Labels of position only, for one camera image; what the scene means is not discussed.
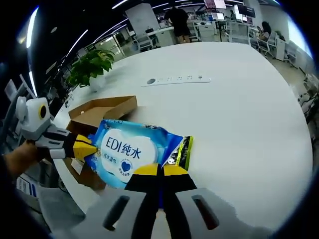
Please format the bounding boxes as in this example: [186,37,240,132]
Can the potted green plant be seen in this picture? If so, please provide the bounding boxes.
[66,49,116,95]

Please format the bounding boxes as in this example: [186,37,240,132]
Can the white square column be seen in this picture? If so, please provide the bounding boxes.
[124,2,160,48]

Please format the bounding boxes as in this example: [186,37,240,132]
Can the blue wet wipes pack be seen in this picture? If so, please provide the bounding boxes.
[85,118,185,190]

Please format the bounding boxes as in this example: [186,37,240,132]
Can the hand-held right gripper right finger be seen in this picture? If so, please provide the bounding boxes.
[161,165,274,239]

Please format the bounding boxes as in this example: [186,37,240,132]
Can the purple wall screen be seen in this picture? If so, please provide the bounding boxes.
[204,0,226,9]

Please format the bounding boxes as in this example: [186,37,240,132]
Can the group of white office chairs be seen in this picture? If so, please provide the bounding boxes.
[249,29,307,73]

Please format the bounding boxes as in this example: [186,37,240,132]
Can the person's left hand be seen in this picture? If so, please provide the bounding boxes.
[14,142,38,172]

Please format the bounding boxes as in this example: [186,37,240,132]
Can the brown cardboard shoe box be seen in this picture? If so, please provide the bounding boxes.
[65,95,147,192]

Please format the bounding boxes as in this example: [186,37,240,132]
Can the white table power strip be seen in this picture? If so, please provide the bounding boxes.
[140,74,212,88]

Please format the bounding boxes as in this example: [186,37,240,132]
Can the ceiling light strip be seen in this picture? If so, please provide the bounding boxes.
[24,6,40,50]

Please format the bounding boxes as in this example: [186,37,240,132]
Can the blue white carton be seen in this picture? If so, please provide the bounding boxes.
[15,177,39,201]

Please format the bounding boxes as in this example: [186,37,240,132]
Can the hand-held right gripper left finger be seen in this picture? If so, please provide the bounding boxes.
[71,163,161,239]

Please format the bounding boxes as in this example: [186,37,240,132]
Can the silver green pouch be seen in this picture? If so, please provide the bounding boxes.
[163,135,195,172]

